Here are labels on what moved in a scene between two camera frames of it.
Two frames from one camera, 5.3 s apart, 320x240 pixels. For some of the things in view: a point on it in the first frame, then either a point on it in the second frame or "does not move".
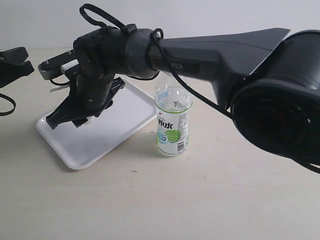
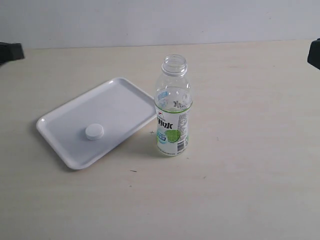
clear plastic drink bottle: [173, 102] does not move
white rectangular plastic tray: [128, 112] does not move
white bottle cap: [91, 119] to [94, 131]
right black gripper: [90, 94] to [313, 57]
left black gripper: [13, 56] to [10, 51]
